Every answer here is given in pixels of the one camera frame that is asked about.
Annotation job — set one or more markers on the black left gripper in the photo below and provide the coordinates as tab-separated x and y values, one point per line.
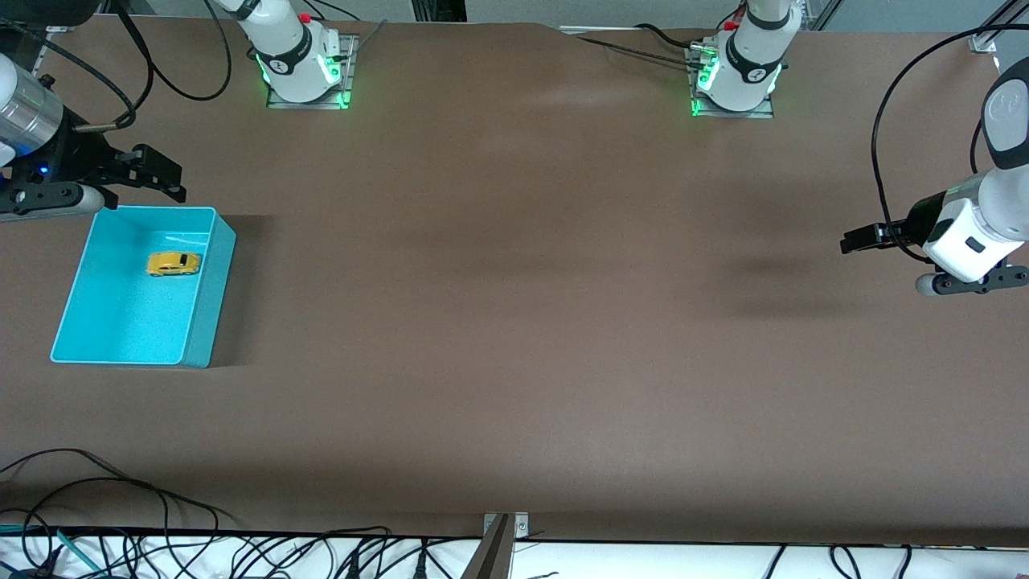
921	219

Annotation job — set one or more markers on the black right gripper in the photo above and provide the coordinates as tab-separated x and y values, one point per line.
79	156

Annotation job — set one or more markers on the yellow beetle toy car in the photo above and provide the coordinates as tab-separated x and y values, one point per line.
173	264

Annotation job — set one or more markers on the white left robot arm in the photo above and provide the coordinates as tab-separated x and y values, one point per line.
977	233

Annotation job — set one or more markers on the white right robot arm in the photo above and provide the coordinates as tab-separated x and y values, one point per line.
289	56

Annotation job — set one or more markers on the teal plastic bin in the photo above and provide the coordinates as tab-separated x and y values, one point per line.
137	322

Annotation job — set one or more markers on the aluminium profile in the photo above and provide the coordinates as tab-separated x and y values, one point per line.
982	40

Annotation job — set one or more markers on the black panel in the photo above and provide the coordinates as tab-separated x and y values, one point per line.
438	10

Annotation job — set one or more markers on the black power plug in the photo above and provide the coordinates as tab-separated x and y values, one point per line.
353	565
420	563

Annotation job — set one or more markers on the grey metal bar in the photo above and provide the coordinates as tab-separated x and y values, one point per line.
492	559

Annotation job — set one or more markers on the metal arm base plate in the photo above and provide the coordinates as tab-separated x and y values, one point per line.
277	102
764	113

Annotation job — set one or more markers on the metal table bracket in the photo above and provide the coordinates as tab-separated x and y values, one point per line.
521	524

